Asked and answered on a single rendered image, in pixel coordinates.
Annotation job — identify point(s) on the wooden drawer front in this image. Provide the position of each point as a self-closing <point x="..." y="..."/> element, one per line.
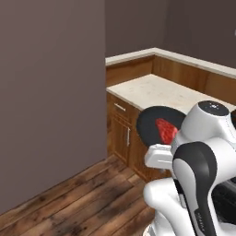
<point x="121" y="112"/>

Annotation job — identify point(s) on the red steak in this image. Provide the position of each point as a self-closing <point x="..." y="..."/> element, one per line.
<point x="166" y="130"/>

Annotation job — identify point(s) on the wooden base cabinet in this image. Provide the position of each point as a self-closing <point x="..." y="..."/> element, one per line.
<point x="136" y="159"/>

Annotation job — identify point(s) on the black frying pan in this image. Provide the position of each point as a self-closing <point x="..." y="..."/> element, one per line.
<point x="147" y="124"/>

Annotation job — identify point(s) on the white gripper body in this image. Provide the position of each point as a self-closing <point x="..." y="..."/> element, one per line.
<point x="158" y="158"/>

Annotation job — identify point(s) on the wooden cupboard door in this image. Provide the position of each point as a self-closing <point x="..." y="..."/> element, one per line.
<point x="120" y="138"/>

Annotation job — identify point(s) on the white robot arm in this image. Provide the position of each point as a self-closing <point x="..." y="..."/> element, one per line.
<point x="196" y="172"/>

